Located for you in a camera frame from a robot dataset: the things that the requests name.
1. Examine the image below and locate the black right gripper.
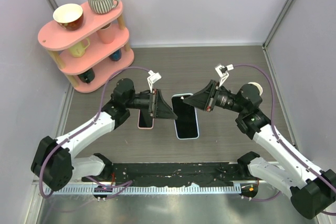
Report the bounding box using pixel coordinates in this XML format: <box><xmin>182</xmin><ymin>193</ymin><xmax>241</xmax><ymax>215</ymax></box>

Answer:
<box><xmin>184</xmin><ymin>79</ymin><xmax>246</xmax><ymax>114</ymax></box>

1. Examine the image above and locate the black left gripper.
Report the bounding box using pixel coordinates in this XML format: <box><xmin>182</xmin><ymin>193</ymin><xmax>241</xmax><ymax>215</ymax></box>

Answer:
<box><xmin>125</xmin><ymin>89</ymin><xmax>177</xmax><ymax>119</ymax></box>

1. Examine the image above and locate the light blue phone case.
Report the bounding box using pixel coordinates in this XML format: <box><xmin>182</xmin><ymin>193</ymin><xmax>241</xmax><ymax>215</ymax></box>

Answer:
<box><xmin>171</xmin><ymin>92</ymin><xmax>200</xmax><ymax>140</ymax></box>

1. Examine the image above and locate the black phone gold edge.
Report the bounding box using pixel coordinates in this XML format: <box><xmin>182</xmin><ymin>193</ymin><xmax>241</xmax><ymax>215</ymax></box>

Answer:
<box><xmin>172</xmin><ymin>94</ymin><xmax>199</xmax><ymax>139</ymax></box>

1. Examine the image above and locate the pink phone case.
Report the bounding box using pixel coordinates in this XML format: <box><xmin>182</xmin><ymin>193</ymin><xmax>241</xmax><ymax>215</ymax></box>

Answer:
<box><xmin>137</xmin><ymin>110</ymin><xmax>155</xmax><ymax>130</ymax></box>

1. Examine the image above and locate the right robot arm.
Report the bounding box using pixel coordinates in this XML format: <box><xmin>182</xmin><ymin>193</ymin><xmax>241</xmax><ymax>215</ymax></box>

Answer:
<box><xmin>183</xmin><ymin>80</ymin><xmax>335</xmax><ymax>219</ymax></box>

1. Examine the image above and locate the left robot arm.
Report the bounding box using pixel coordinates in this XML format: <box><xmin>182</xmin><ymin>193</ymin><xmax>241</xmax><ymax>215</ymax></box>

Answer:
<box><xmin>31</xmin><ymin>78</ymin><xmax>177</xmax><ymax>191</ymax></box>

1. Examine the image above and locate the pink mug on table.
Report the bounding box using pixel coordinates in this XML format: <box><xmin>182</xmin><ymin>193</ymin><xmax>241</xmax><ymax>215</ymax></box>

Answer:
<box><xmin>248</xmin><ymin>82</ymin><xmax>263</xmax><ymax>96</ymax></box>

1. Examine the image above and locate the blue cup on shelf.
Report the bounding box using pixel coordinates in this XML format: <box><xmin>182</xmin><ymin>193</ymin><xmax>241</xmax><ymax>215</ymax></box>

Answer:
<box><xmin>109</xmin><ymin>49</ymin><xmax>122</xmax><ymax>61</ymax></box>

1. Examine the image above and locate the black cup on shelf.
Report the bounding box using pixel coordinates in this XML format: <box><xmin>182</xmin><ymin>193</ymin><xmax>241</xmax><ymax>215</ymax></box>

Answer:
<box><xmin>78</xmin><ymin>68</ymin><xmax>95</xmax><ymax>83</ymax></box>

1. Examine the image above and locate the pink three-tier shelf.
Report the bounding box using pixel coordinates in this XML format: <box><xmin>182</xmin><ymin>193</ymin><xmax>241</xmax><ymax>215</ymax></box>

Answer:
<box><xmin>38</xmin><ymin>2</ymin><xmax>134</xmax><ymax>93</ymax></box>

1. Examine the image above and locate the pink cup on shelf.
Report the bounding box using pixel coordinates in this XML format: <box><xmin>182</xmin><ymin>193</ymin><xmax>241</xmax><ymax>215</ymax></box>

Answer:
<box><xmin>97</xmin><ymin>23</ymin><xmax>115</xmax><ymax>44</ymax></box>

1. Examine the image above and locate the yellow mug on shelf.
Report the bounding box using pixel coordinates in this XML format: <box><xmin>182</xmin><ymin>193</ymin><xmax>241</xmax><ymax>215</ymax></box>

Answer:
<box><xmin>68</xmin><ymin>38</ymin><xmax>90</xmax><ymax>58</ymax></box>

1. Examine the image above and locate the grey striped mug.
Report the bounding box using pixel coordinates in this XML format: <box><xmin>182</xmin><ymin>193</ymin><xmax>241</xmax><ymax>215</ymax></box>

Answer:
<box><xmin>88</xmin><ymin>0</ymin><xmax>119</xmax><ymax>14</ymax></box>

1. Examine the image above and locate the red white bowl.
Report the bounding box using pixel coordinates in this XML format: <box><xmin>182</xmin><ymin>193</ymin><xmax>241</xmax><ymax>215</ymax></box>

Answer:
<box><xmin>53</xmin><ymin>3</ymin><xmax>84</xmax><ymax>31</ymax></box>

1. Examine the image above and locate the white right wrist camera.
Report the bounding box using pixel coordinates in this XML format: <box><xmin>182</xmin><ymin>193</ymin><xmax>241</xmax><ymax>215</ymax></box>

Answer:
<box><xmin>215</xmin><ymin>64</ymin><xmax>234</xmax><ymax>87</ymax></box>

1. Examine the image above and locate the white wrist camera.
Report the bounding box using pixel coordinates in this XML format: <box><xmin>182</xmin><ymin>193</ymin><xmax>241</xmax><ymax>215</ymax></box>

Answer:
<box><xmin>215</xmin><ymin>64</ymin><xmax>234</xmax><ymax>87</ymax></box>
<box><xmin>147</xmin><ymin>70</ymin><xmax>162</xmax><ymax>91</ymax></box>

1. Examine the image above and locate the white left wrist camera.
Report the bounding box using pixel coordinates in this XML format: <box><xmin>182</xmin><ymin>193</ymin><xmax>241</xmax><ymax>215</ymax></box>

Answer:
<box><xmin>147</xmin><ymin>70</ymin><xmax>162</xmax><ymax>91</ymax></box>

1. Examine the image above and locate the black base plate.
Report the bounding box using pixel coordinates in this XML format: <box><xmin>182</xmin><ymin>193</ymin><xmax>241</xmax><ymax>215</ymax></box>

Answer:
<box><xmin>93</xmin><ymin>162</ymin><xmax>261</xmax><ymax>187</ymax></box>

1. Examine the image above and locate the white slotted cable duct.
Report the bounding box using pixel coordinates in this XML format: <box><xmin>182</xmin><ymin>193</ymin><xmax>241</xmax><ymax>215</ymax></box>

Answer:
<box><xmin>44</xmin><ymin>184</ymin><xmax>242</xmax><ymax>195</ymax></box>

